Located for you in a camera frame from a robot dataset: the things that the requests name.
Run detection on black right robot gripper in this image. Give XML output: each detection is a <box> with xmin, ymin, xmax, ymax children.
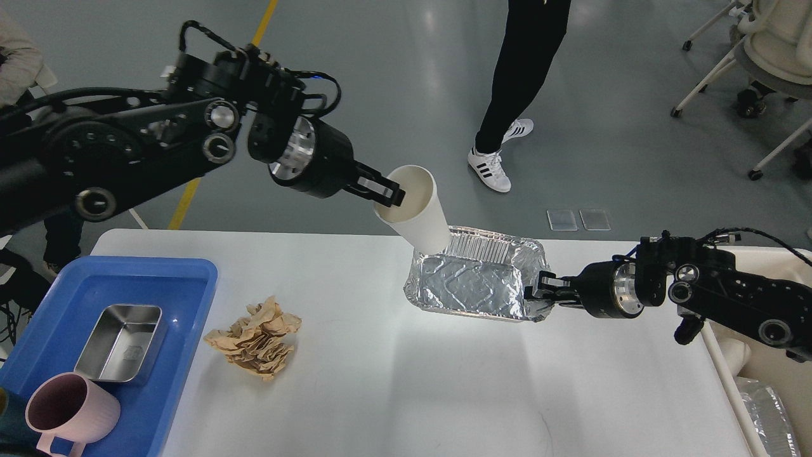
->
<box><xmin>524</xmin><ymin>261</ymin><xmax>644</xmax><ymax>319</ymax></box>

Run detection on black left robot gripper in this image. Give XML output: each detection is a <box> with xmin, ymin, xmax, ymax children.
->
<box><xmin>269</xmin><ymin>116</ymin><xmax>406</xmax><ymax>208</ymax></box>

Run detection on cream paper cup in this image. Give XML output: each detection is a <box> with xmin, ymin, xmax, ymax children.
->
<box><xmin>373</xmin><ymin>165</ymin><xmax>450</xmax><ymax>255</ymax></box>

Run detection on aluminium foil tray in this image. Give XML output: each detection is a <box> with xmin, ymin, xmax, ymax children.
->
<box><xmin>403</xmin><ymin>225</ymin><xmax>554</xmax><ymax>323</ymax></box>

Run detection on brown paper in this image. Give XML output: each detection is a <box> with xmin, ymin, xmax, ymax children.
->
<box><xmin>203</xmin><ymin>296</ymin><xmax>302</xmax><ymax>381</ymax></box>

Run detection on small stainless steel tray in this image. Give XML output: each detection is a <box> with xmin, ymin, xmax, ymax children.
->
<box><xmin>74</xmin><ymin>303</ymin><xmax>167</xmax><ymax>385</ymax></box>

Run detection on pink plastic mug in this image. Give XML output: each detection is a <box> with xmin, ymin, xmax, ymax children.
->
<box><xmin>24</xmin><ymin>371</ymin><xmax>121</xmax><ymax>456</ymax></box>

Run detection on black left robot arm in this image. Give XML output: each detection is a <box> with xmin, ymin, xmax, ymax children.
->
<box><xmin>1</xmin><ymin>20</ymin><xmax>406</xmax><ymax>236</ymax></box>

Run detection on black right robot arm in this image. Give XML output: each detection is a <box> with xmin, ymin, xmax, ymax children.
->
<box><xmin>524</xmin><ymin>227</ymin><xmax>811</xmax><ymax>362</ymax></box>

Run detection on left floor outlet plate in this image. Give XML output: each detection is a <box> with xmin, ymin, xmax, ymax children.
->
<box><xmin>546</xmin><ymin>210</ymin><xmax>579</xmax><ymax>232</ymax></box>

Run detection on floor outlet plate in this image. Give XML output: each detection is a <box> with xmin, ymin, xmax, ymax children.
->
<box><xmin>546</xmin><ymin>210</ymin><xmax>579</xmax><ymax>232</ymax></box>
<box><xmin>578</xmin><ymin>209</ymin><xmax>612</xmax><ymax>231</ymax></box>

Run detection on right floor outlet plate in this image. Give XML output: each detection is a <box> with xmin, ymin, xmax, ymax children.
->
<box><xmin>578</xmin><ymin>209</ymin><xmax>612</xmax><ymax>231</ymax></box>

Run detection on cream plastic bin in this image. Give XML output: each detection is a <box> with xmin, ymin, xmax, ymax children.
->
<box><xmin>701</xmin><ymin>246</ymin><xmax>811</xmax><ymax>456</ymax></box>

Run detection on walking person black trousers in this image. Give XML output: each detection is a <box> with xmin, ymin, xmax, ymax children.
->
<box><xmin>467</xmin><ymin>1</ymin><xmax>571</xmax><ymax>193</ymax></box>

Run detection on foil tray in bin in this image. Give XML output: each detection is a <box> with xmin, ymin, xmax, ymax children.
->
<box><xmin>735</xmin><ymin>377</ymin><xmax>801</xmax><ymax>456</ymax></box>

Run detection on cream office chair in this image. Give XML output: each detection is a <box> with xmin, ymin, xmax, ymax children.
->
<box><xmin>669</xmin><ymin>0</ymin><xmax>812</xmax><ymax>181</ymax></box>

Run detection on white folding chair left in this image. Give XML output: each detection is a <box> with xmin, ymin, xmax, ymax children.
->
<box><xmin>28</xmin><ymin>63</ymin><xmax>148</xmax><ymax>230</ymax></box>

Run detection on blue plastic tray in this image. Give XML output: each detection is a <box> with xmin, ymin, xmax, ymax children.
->
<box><xmin>1</xmin><ymin>256</ymin><xmax>218</xmax><ymax>456</ymax></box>

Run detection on seated person at left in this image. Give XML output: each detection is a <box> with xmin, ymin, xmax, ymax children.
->
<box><xmin>1</xmin><ymin>11</ymin><xmax>84</xmax><ymax>277</ymax></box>

